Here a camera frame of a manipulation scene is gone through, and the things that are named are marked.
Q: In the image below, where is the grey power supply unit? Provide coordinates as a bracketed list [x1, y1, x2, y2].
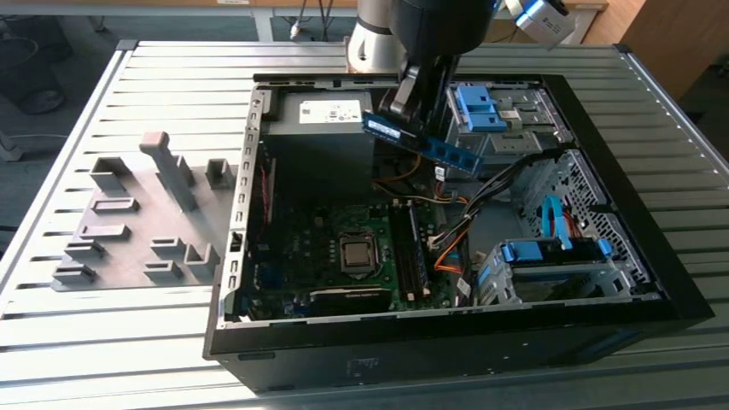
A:
[261, 91, 378, 202]

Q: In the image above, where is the grey metal disk bay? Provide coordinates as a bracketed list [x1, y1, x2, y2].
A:
[473, 237, 662, 305]

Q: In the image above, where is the black office chair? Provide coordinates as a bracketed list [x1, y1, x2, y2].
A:
[0, 36, 74, 115]

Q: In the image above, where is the blue plastic drive bracket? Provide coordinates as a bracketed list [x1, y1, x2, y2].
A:
[454, 85, 509, 133]

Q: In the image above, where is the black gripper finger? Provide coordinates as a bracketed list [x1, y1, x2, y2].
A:
[378, 79, 422, 126]
[418, 80, 450, 144]

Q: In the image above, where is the hard disk in blue carrier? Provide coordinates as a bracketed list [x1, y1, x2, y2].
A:
[499, 238, 615, 269]

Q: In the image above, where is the black graphics card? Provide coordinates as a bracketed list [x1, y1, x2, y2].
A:
[309, 286, 394, 317]

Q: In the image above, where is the black open PC case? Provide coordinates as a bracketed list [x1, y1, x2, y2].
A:
[202, 73, 717, 394]

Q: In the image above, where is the green motherboard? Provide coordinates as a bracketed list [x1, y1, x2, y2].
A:
[243, 200, 457, 319]

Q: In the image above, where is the blue RAM stick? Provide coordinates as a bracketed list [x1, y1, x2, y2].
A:
[362, 109, 485, 174]

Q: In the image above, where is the brown wooden cabinet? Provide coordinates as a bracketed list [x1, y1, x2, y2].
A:
[579, 0, 729, 102]

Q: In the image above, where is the black cable bundle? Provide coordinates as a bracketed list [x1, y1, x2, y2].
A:
[431, 149, 570, 249]

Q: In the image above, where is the thin orange looped wire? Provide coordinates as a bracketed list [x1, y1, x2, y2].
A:
[371, 151, 422, 185]

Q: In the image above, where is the blue flat wire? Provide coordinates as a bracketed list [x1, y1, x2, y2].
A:
[539, 195, 574, 251]

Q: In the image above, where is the grey parts rack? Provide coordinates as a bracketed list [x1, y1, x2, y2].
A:
[49, 131, 239, 294]

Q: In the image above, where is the orange flat wire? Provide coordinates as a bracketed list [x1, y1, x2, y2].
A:
[433, 225, 474, 274]

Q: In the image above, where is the grey metal drive cage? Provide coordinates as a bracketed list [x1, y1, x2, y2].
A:
[441, 83, 574, 183]

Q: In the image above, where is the grey floor stand foot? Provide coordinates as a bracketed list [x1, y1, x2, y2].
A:
[0, 127, 25, 162]

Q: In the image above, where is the CPU socket with silver CPU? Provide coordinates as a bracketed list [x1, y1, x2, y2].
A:
[339, 237, 381, 274]

